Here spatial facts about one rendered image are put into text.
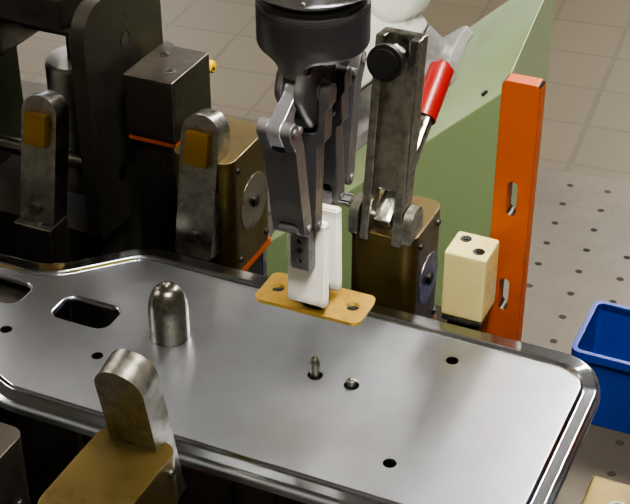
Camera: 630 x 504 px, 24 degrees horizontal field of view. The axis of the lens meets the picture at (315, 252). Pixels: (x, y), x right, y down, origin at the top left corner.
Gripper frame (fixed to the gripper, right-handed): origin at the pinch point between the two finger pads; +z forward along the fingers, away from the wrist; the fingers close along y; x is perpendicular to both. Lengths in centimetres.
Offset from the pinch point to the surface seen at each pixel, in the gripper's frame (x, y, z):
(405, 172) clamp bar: 1.7, -13.7, 0.2
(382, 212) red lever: -0.1, -13.6, 4.3
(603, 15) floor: -46, -299, 113
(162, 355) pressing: -11.8, 2.6, 11.0
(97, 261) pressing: -23.1, -6.3, 10.7
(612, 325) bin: 13, -48, 35
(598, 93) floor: -35, -252, 112
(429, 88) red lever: 0.0, -23.3, -2.4
